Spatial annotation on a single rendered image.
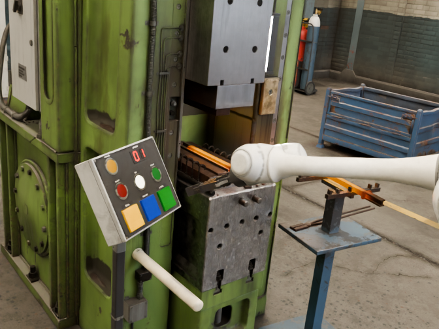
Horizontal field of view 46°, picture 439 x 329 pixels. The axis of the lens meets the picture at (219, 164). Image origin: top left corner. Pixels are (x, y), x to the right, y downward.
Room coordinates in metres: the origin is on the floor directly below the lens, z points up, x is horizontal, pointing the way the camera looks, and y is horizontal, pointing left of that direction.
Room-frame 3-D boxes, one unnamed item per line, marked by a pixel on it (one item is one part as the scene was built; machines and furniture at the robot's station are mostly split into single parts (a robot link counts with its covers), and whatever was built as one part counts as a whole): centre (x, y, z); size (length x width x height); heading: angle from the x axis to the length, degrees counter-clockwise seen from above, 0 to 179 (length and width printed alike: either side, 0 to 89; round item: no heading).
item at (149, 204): (1.61, 0.22, 1.01); 0.07 x 0.05 x 0.07; 155
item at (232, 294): (2.30, 0.06, 0.23); 0.55 x 0.37 x 0.47; 40
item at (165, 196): (1.71, 0.18, 1.01); 0.07 x 0.05 x 0.07; 155
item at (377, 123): (5.85, -1.82, 0.36); 1.20 x 0.80 x 0.72; 45
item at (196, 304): (1.80, 0.17, 0.62); 0.44 x 0.05 x 0.05; 40
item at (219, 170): (2.25, 0.09, 0.96); 0.42 x 0.20 x 0.09; 40
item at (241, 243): (2.30, 0.06, 0.69); 0.56 x 0.38 x 0.45; 40
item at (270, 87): (2.39, -0.20, 1.27); 0.09 x 0.02 x 0.17; 130
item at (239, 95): (2.25, 0.09, 1.32); 0.42 x 0.20 x 0.10; 40
